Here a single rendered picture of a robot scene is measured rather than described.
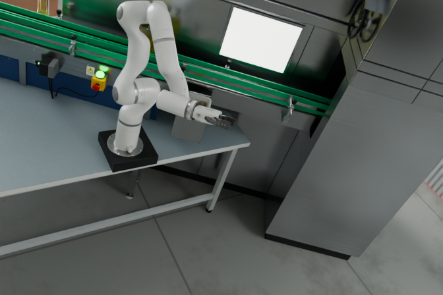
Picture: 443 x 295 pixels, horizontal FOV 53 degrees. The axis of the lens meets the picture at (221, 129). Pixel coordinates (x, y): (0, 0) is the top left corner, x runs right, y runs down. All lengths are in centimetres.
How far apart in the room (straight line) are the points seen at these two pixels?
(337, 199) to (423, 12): 128
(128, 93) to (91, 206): 125
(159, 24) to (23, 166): 101
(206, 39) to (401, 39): 106
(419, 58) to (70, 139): 182
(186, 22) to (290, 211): 139
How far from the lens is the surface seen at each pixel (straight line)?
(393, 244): 385
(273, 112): 266
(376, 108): 248
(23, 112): 266
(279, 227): 314
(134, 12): 197
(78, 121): 262
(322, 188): 286
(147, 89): 215
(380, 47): 229
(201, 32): 262
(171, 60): 182
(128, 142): 233
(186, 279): 295
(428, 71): 241
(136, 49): 205
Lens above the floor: 250
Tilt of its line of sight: 39 degrees down
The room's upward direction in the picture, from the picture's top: 20 degrees clockwise
